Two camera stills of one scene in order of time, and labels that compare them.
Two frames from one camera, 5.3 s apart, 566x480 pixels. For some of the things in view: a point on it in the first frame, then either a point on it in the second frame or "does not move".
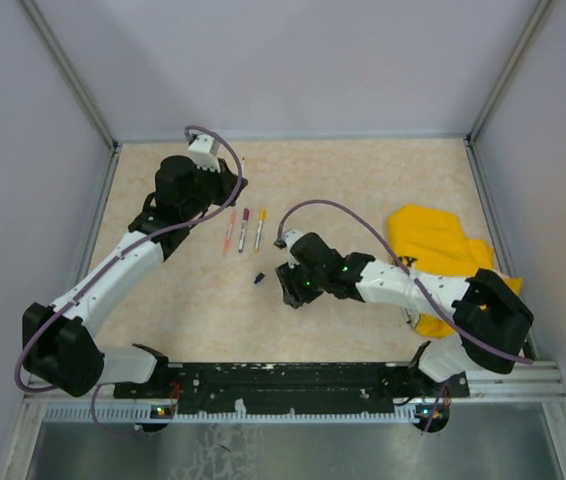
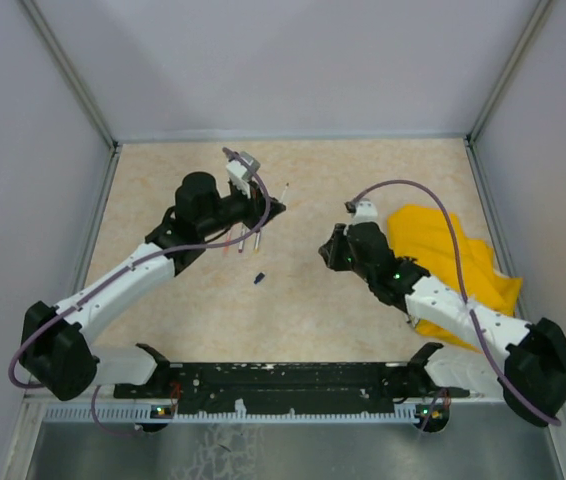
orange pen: [227, 240] does not move
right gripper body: [301, 285] to [341, 257]
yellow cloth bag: [430, 241] does not move
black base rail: [184, 385] does not move
